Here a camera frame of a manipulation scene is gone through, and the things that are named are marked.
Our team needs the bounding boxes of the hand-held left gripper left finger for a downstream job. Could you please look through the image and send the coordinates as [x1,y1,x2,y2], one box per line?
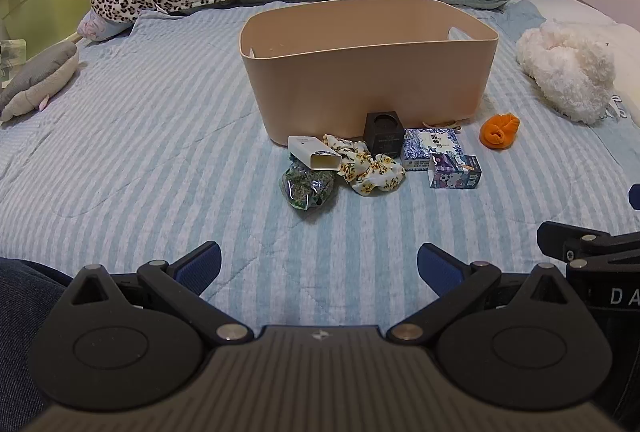
[60,240,256,345]

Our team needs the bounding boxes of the small black box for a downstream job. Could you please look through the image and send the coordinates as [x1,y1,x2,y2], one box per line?
[363,112,406,159]

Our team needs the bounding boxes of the floral pillow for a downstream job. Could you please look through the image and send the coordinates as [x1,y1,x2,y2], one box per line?
[76,6,133,41]

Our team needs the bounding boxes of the floral fabric scrunchie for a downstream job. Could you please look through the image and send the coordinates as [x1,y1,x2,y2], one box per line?
[322,133,407,197]

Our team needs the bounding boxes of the white fluffy plush toy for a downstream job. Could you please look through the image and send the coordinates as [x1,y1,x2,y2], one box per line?
[516,20,617,127]

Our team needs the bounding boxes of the blue white patterned box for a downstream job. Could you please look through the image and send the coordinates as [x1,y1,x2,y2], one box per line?
[400,128,463,171]

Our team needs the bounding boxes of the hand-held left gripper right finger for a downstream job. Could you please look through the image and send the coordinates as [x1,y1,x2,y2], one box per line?
[385,243,583,345]

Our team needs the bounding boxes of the blue striped bed sheet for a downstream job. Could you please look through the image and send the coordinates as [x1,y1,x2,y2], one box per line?
[0,0,640,348]

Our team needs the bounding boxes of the person's left leg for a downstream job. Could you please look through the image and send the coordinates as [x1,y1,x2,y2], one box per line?
[0,257,76,432]

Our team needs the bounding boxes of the small purple box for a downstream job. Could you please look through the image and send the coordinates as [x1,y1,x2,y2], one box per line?
[428,153,482,191]

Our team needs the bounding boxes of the beige plastic storage basket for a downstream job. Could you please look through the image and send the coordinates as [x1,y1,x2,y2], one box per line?
[239,0,499,146]

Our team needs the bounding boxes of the grey plush toy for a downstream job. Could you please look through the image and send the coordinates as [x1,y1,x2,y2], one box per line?
[0,40,81,123]

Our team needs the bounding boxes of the green clear plastic bag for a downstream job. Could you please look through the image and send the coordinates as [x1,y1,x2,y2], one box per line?
[280,154,336,211]

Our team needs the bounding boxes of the orange sock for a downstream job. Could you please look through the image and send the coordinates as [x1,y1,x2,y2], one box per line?
[480,113,521,149]

